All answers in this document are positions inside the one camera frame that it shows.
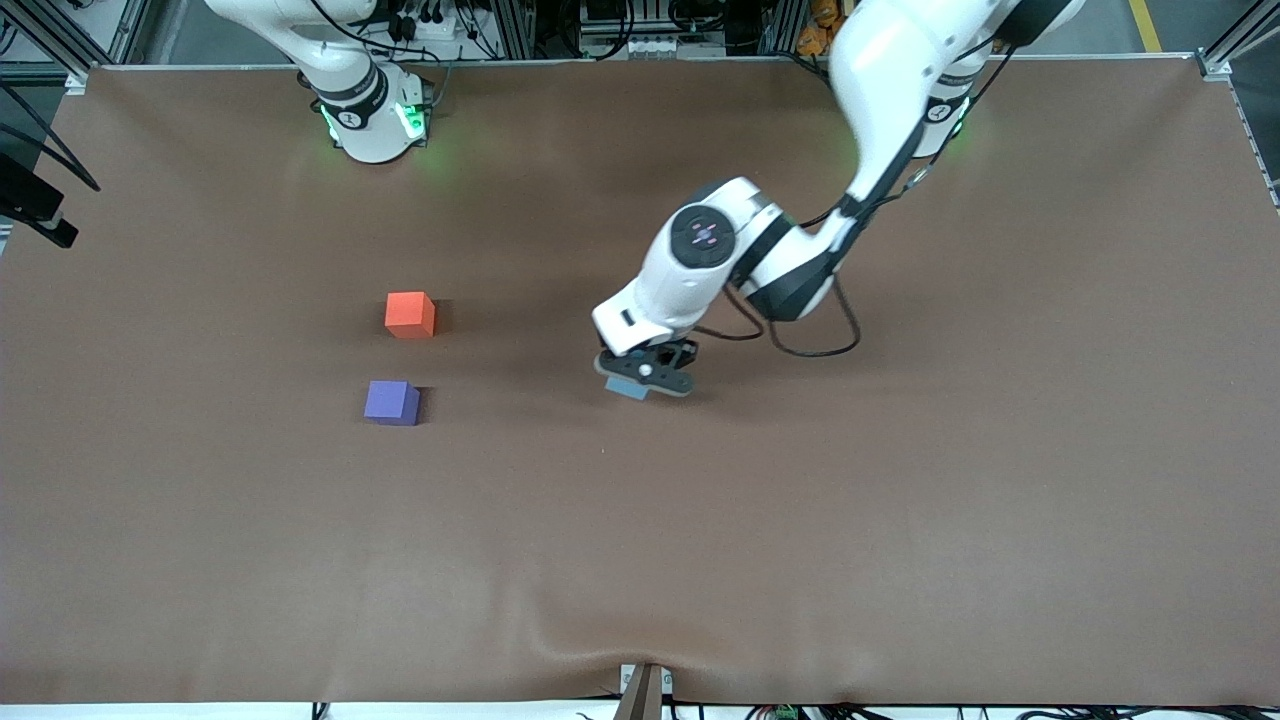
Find orange foam block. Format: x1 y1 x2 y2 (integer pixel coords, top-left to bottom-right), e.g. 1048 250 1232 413
384 291 437 340

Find purple foam block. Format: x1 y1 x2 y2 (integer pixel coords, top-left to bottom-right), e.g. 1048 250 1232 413
363 379 422 427

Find brown table cloth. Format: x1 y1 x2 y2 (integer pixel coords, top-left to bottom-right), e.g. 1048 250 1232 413
0 55 1280 707

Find pile of orange objects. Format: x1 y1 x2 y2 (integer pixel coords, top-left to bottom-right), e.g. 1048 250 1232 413
797 0 851 58

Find power strip with black plugs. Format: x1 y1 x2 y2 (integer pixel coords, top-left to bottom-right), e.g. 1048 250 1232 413
388 0 463 43

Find aluminium frame profile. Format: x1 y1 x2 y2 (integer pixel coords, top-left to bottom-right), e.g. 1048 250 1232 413
1195 0 1280 81
0 0 151 96

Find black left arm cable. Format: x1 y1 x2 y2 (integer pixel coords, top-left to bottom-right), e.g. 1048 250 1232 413
695 40 1016 360

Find brown table clamp bracket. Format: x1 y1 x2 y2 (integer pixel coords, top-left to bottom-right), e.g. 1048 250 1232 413
615 662 673 720

